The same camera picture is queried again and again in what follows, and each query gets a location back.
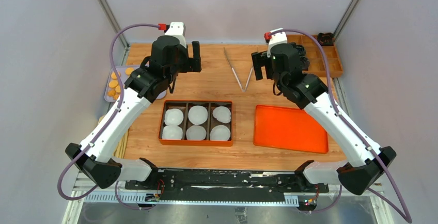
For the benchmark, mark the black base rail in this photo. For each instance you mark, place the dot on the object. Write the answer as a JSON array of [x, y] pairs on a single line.
[[234, 186]]

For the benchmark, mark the white paper cup front-left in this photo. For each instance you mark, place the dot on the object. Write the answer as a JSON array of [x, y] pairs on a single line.
[[172, 132]]

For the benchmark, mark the orange compartment box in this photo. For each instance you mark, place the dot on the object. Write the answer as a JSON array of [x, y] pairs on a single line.
[[211, 122]]

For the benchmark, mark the lavender cookie tray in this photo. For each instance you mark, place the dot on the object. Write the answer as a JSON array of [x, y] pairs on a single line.
[[136, 83]]

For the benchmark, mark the flower butter cookie upper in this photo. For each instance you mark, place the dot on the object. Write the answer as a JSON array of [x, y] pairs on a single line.
[[111, 92]]

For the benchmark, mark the white paper cup front-middle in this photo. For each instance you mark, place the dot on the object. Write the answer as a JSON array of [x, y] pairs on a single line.
[[196, 132]]

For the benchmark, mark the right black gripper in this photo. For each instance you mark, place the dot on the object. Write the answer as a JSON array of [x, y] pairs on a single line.
[[261, 59]]

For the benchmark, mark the yellow cloth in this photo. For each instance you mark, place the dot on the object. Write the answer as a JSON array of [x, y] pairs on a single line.
[[120, 149]]

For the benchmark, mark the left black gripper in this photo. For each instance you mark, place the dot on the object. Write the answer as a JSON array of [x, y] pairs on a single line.
[[190, 64]]

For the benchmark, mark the white paper cup back-left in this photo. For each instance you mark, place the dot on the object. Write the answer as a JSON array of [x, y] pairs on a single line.
[[173, 117]]

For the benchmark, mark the black object in corner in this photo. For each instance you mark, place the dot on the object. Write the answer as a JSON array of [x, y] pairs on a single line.
[[325, 39]]

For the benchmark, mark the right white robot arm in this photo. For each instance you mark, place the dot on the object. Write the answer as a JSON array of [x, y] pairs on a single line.
[[366, 159]]

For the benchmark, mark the white paper cup back-middle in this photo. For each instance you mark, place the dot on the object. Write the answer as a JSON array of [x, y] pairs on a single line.
[[198, 115]]

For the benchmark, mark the white paper cup back-right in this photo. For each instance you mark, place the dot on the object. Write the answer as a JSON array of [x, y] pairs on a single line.
[[222, 114]]

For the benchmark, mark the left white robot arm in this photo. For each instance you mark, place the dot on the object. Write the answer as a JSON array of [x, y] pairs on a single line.
[[93, 156]]

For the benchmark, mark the white paper cup front-right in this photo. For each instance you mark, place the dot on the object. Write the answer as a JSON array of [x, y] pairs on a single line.
[[220, 133]]

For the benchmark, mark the orange box lid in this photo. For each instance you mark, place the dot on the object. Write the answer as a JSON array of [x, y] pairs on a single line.
[[288, 128]]

